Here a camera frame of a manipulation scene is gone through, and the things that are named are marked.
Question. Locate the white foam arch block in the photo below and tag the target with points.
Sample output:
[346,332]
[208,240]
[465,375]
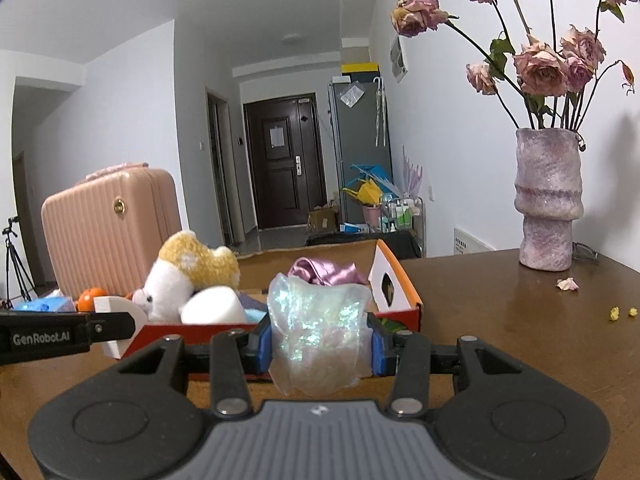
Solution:
[112,304]

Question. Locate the yellow and black box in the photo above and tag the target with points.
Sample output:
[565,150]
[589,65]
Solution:
[360,68]

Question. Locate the fallen pink petal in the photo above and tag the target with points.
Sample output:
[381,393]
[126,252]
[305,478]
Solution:
[567,284]

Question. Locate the purple feather decoration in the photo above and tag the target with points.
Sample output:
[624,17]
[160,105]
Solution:
[413,175]

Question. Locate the dried pink rose bouquet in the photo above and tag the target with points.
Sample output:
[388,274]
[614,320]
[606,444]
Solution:
[542,65]

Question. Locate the clear plastic bag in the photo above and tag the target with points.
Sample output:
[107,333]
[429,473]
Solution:
[351,95]

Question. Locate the grey refrigerator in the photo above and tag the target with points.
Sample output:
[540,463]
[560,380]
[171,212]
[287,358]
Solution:
[357,135]

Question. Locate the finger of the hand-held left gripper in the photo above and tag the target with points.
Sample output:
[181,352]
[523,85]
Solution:
[112,327]

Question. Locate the round ceiling lamp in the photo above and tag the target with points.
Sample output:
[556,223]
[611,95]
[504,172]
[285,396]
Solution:
[292,38]

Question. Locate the cardboard box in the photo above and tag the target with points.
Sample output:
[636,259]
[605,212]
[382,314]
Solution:
[395,280]

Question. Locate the white paper notice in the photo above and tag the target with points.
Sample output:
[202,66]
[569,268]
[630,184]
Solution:
[277,137]

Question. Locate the pink ribbed suitcase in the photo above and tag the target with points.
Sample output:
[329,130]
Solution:
[105,240]

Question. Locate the white flat panel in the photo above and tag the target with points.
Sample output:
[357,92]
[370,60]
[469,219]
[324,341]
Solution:
[470,242]

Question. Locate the orange ball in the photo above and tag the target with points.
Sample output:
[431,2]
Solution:
[91,300]

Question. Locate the purple satin cloth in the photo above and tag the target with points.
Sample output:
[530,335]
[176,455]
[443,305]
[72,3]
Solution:
[325,272]

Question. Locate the iridescent translucent pouch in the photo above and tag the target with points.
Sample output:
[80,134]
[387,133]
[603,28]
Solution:
[320,330]

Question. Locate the white electrical wall panel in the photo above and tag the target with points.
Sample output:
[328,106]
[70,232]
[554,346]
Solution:
[398,60]

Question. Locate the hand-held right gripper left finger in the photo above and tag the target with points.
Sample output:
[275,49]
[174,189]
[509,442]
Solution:
[264,347]

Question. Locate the yellow and white plush toy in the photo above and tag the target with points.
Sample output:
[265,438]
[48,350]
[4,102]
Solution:
[195,260]

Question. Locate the black fabric chair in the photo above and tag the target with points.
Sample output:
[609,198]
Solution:
[405,245]

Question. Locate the purple textured vase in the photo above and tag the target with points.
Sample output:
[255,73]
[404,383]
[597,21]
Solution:
[547,200]

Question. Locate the black tripod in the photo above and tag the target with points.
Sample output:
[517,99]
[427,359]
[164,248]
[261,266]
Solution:
[12,255]

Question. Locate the pink bucket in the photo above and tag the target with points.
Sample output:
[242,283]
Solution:
[371,216]

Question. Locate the light blue wipes packet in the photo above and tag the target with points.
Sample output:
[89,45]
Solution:
[45,305]

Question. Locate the white folded umbrella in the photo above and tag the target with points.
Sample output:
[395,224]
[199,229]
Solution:
[380,110]

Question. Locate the white foam cylinder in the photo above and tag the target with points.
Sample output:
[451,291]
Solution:
[215,305]

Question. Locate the open cardboard carton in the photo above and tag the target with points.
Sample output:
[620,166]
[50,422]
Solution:
[322,220]

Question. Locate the pink wrapped bundle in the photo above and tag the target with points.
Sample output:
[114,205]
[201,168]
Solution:
[117,170]

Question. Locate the metal trolley with bottles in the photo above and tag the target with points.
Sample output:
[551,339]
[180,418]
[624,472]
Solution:
[402,215]

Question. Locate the dark brown entrance door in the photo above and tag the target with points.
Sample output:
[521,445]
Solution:
[285,185]

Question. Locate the dark small object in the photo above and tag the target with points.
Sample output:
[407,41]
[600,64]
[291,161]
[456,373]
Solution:
[585,252]

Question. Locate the interior side door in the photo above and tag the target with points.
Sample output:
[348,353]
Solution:
[220,170]

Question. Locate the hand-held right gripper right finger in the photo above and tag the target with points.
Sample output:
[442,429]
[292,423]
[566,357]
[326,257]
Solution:
[377,350]

